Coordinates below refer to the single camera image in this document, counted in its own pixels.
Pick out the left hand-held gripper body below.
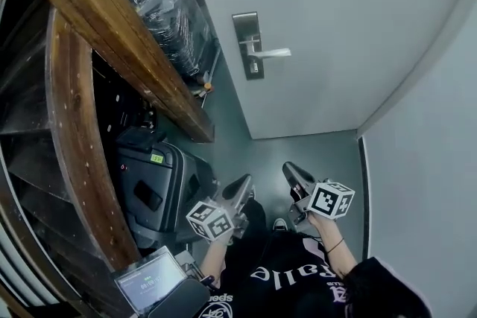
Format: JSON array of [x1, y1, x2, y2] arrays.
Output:
[[185, 196, 250, 243]]

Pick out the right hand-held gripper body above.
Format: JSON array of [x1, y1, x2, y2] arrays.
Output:
[[288, 179, 356, 226]]

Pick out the white door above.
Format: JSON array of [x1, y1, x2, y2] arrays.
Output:
[[182, 0, 473, 141]]

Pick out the person's left forearm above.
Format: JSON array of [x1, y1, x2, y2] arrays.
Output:
[[199, 237, 229, 286]]

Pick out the person's right forearm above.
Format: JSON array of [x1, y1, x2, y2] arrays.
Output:
[[307, 214, 361, 279]]

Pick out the black trousers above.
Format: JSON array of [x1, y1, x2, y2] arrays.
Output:
[[223, 199, 300, 258]]

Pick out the black hard suitcase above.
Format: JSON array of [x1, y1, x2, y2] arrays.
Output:
[[115, 126, 221, 249]]

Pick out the black phone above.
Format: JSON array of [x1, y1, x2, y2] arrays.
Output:
[[133, 180, 164, 213]]

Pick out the tablet with timer screen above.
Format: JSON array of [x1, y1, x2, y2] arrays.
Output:
[[113, 247, 188, 314]]

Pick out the black pouch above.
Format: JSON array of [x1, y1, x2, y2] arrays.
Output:
[[147, 278, 212, 318]]

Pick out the black printed shirt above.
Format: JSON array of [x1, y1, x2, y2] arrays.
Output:
[[197, 230, 434, 318]]

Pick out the grey metal rod tool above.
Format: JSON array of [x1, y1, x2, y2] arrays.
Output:
[[196, 39, 221, 109]]

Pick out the brown wooden staircase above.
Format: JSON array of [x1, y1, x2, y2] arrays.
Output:
[[0, 0, 216, 318]]

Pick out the plastic-wrapped black stack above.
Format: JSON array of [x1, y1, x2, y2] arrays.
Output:
[[118, 0, 220, 86]]

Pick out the grey metal bracket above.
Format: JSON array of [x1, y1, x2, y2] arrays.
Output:
[[173, 249, 204, 281]]

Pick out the black hair tie wristband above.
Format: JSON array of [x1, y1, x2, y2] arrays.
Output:
[[326, 237, 346, 255]]

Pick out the metal door handle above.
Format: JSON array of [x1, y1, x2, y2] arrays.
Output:
[[231, 11, 292, 81]]

